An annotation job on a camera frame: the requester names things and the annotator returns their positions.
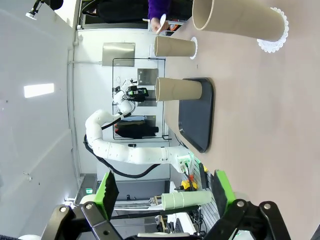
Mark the thin black rod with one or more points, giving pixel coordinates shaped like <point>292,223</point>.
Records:
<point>140,214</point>

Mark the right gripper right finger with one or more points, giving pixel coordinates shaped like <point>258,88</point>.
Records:
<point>222,195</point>

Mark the black bag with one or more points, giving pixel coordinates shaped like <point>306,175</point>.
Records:
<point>136,130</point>

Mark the black keyboard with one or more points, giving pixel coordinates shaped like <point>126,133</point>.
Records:
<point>178,225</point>

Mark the black frame rack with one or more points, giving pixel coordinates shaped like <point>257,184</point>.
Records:
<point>147,75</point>

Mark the green paper cup stack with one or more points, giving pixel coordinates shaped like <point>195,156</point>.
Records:
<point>185,200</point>

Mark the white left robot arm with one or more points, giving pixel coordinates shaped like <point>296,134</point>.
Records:
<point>117,152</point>

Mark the person's right hand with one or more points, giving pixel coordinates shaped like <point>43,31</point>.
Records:
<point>155,23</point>

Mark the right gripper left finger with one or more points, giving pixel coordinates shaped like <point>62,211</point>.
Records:
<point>107,195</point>

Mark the yellow emergency stop box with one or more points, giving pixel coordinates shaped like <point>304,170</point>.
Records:
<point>186,185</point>

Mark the grey metal wall box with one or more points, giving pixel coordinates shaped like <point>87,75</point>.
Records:
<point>118,53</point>

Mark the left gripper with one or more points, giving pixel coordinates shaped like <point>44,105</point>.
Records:
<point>136,93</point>

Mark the black plastic tray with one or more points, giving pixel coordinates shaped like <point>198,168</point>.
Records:
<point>197,125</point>

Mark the brown paper cup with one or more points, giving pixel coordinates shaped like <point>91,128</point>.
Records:
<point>175,46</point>
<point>177,88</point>
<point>237,20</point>

